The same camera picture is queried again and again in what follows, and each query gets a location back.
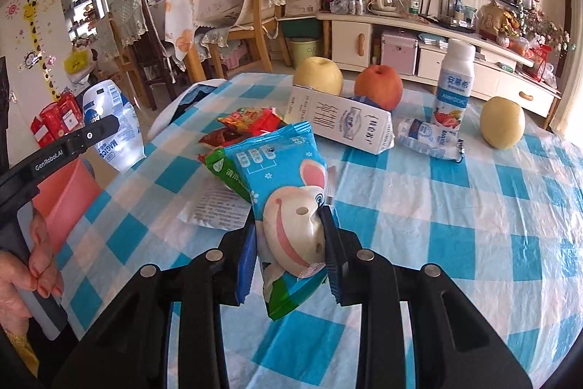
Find white paper receipt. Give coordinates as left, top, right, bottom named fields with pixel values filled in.
left=178, top=177, right=251, bottom=231

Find white blue wrapper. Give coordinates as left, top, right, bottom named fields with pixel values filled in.
left=397, top=118, right=465, bottom=163

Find wooden chair with cloth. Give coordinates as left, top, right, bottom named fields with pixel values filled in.
left=195, top=0, right=293, bottom=80

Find red gift bags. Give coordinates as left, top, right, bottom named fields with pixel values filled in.
left=30, top=90, right=84, bottom=147

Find green waste bin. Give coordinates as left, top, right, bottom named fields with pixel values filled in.
left=286, top=38, right=322, bottom=68

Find pink storage box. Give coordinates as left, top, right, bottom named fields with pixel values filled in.
left=380, top=28, right=418, bottom=76

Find yogurt drink bottle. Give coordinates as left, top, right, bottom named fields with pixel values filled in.
left=431, top=39, right=475, bottom=133

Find white milk carton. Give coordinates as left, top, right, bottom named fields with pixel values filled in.
left=285, top=85, right=395, bottom=155

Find dark wooden chair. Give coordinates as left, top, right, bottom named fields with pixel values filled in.
left=110, top=0, right=177, bottom=110

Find dining table with cloth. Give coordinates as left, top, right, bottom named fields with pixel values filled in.
left=152, top=0, right=207, bottom=83

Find yellow pear left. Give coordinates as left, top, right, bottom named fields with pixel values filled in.
left=293, top=56, right=344, bottom=96

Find red orange snack bag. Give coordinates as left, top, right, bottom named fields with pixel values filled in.
left=199, top=108, right=286, bottom=149

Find yellow pear right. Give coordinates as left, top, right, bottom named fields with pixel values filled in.
left=480, top=97, right=526, bottom=150

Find cream TV cabinet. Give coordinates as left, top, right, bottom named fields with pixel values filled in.
left=316, top=12, right=561, bottom=128

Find yellow pear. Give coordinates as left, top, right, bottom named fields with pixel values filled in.
left=480, top=97, right=526, bottom=150
left=293, top=56, right=344, bottom=96

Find green snack packet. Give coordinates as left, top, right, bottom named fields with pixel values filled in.
left=203, top=147, right=251, bottom=202

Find clear white blue bag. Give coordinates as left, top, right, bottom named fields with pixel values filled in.
left=83, top=80, right=145, bottom=173

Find red apple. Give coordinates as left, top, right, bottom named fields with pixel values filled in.
left=354, top=65, right=403, bottom=112

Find person's left hand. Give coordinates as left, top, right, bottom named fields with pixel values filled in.
left=0, top=208, right=64, bottom=337

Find blue cartoon snack packet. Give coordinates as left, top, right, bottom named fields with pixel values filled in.
left=225, top=121, right=328, bottom=320

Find pink plastic trash bin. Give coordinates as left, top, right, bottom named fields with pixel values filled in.
left=32, top=158, right=102, bottom=254

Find giraffe wall sticker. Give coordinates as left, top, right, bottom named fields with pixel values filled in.
left=23, top=0, right=60, bottom=102

